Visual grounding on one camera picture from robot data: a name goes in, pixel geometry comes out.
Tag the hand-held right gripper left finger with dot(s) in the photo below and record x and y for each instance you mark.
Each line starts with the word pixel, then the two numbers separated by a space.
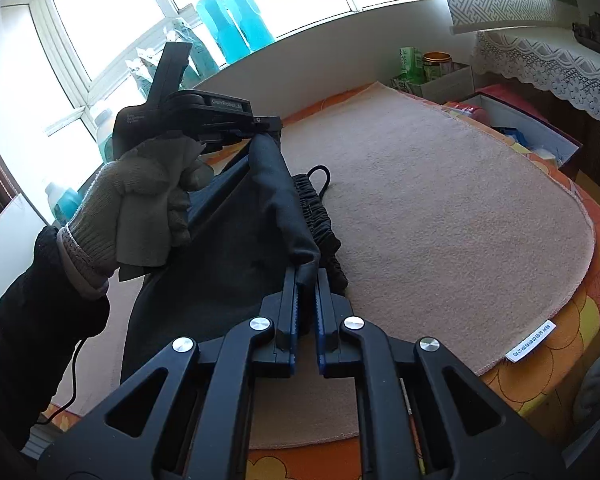
pixel 292 310

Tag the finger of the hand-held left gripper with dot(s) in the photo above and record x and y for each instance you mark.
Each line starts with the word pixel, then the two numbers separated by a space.
pixel 220 144
pixel 267 124

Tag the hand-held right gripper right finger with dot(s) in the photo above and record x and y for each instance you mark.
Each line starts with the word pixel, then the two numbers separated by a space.
pixel 321 325

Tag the dark grey pants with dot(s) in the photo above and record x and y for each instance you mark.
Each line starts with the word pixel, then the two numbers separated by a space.
pixel 240 240

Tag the person's left forearm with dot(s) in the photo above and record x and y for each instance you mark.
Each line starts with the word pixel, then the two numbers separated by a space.
pixel 30 320

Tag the person's left hand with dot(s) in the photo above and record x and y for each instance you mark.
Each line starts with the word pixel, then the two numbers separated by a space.
pixel 130 195

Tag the teal refill pouch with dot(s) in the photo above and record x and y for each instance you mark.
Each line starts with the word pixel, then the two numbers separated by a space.
pixel 200 55

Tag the white green pouch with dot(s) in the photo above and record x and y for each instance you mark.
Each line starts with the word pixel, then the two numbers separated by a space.
pixel 139 77

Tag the tall blue liquid bottle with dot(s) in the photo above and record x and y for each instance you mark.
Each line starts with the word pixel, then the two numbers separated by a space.
pixel 250 10
pixel 215 25

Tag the small blue detergent bottle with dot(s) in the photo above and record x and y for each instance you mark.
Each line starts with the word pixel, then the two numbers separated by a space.
pixel 102 135

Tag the white framed window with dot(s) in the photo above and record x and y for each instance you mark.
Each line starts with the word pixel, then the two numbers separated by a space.
pixel 105 10

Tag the green tea carton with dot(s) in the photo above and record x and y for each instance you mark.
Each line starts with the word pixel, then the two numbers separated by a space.
pixel 410 65

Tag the blue detergent jug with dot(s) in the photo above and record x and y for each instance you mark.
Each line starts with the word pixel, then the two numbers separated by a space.
pixel 65 205

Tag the pink terry blanket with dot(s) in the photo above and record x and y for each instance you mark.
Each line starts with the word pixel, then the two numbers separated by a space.
pixel 430 210

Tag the gold green tin can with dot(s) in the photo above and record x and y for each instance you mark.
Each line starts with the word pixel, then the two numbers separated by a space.
pixel 437 66

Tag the white cardboard box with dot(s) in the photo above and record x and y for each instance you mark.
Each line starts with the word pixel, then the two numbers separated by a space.
pixel 445 85

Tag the red gift box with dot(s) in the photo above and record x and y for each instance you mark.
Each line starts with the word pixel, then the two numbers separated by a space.
pixel 485 110

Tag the open white box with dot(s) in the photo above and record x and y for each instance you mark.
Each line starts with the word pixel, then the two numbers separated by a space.
pixel 530 130

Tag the white lace cloth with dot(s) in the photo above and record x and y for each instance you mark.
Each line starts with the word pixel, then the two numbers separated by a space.
pixel 545 67

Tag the dark teapot set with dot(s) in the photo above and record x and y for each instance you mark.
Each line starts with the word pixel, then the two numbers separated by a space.
pixel 592 27

